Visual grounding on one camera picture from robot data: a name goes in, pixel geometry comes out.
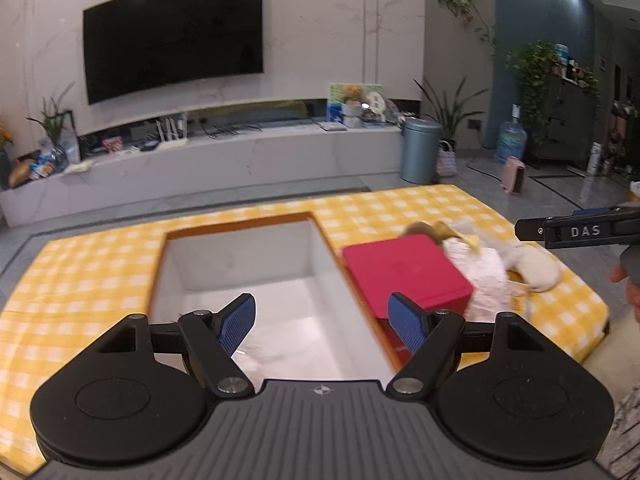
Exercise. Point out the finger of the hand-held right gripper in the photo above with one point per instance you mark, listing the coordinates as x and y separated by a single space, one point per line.
530 229

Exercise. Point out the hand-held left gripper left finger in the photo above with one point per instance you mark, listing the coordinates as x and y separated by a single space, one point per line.
235 321

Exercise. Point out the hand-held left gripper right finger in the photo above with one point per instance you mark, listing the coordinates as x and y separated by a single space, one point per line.
405 325

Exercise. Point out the cream plush toy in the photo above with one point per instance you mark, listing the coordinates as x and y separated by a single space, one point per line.
539 270

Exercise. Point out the white storage box orange rim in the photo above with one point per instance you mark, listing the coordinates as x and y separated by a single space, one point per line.
280 280

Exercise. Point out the brown plush toy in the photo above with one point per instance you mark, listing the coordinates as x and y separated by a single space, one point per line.
422 232

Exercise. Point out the person's right hand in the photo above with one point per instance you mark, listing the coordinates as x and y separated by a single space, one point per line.
618 274

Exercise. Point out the pink space heater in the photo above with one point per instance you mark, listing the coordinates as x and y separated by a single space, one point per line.
515 177

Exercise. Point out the red box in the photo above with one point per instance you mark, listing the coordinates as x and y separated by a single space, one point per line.
405 266

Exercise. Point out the white bottle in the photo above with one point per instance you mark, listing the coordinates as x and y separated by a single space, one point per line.
595 159

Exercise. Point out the blue water jug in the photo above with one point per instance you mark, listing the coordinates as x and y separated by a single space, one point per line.
511 142

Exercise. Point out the flower shelf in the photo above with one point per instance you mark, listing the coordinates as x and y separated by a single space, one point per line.
622 140

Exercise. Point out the pastel woven handbag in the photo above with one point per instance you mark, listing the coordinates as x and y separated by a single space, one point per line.
446 162

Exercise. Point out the dark grey cabinet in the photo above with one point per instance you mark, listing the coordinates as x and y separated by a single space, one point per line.
562 120

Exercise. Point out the blue-grey trash bin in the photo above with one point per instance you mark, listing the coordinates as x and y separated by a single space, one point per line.
421 150

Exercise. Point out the yellow checked blanket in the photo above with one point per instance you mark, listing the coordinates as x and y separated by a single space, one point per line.
100 270

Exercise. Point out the potted snake plant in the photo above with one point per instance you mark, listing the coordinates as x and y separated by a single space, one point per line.
450 105

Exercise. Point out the white television console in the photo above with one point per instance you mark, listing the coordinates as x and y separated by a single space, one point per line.
200 170

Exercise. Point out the trailing green vine plant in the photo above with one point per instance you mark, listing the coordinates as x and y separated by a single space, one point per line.
532 67

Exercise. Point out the blue canister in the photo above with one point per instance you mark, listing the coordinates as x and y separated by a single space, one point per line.
562 57

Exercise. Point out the white router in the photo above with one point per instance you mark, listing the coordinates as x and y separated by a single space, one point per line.
172 140

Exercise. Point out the round paper fan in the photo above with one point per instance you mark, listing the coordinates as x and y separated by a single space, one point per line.
375 101

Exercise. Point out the white set-top box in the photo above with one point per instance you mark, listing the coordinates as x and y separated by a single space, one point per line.
332 126

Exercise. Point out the grey patterned clothing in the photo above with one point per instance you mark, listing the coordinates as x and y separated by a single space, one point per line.
625 440

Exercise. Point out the small teddy bear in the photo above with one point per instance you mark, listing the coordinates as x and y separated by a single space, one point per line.
352 94

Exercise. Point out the green landscape painting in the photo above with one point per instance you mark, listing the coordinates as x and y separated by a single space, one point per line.
337 105

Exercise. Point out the assorted snack packets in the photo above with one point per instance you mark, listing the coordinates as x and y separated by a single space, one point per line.
37 167

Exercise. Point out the slender potted plant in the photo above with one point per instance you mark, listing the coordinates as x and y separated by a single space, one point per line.
52 120

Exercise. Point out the black television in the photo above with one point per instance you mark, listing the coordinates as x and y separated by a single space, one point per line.
172 35

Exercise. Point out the wall socket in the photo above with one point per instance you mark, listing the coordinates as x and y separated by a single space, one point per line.
474 123

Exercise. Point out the hanging wall vine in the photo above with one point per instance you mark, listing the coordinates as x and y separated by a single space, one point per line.
465 7

